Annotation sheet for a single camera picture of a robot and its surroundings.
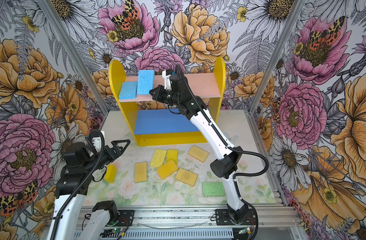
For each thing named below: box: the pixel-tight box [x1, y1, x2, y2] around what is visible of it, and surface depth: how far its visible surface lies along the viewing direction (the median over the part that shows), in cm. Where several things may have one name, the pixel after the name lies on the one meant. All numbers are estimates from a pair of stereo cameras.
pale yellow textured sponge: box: [149, 148, 168, 168], surface depth 96 cm
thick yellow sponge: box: [157, 160, 179, 180], surface depth 91 cm
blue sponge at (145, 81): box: [137, 69, 155, 95], surface depth 71 cm
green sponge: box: [202, 181, 225, 197], surface depth 83 cm
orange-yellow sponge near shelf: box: [188, 145, 209, 163], surface depth 99 cm
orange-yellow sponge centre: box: [175, 168, 198, 187], surface depth 88 cm
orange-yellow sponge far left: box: [134, 161, 148, 183], surface depth 91 cm
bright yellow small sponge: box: [167, 149, 178, 165], surface depth 99 cm
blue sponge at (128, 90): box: [119, 81, 138, 100], surface depth 74 cm
